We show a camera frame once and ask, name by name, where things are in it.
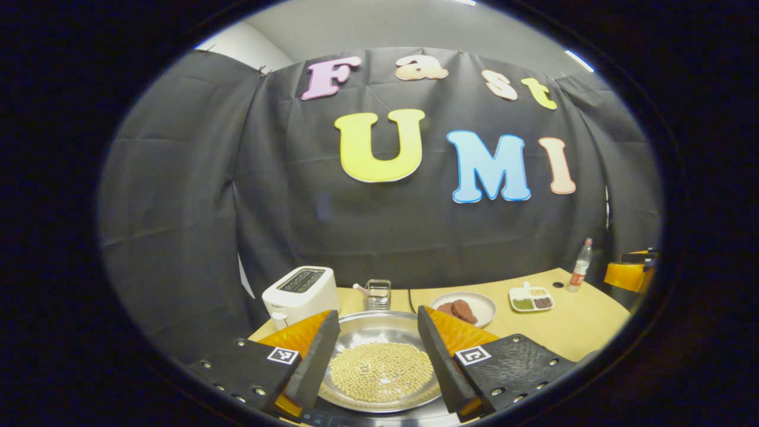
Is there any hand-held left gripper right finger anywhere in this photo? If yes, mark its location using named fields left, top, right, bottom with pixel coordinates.
left=417, top=305, right=579, bottom=419

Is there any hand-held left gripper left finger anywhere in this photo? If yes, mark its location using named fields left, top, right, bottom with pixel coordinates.
left=187, top=310, right=342, bottom=419

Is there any black induction cooktop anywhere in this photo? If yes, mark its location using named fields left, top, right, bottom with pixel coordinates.
left=294, top=399, right=460, bottom=425

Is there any steel pot with black handles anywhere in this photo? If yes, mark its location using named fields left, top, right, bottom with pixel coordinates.
left=317, top=311, right=445, bottom=414

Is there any plastic bottle with red label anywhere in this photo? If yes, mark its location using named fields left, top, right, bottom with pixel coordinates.
left=566, top=238, right=594, bottom=293

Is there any pile of soybeans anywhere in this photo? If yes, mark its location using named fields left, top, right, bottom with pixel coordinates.
left=328, top=342, right=435, bottom=404

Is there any white toaster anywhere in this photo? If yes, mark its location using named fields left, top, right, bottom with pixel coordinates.
left=261, top=266, right=340, bottom=330

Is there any white round plate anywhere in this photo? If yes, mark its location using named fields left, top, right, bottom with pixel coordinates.
left=429, top=291, right=498, bottom=329

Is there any white divided dish of beans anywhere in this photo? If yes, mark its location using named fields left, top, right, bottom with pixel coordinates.
left=509, top=282, right=555, bottom=313

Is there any black backdrop cloth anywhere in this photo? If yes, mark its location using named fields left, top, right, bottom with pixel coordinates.
left=98, top=47, right=662, bottom=365

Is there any wire mesh utensil holder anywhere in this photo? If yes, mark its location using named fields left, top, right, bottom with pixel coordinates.
left=363, top=279, right=392, bottom=311

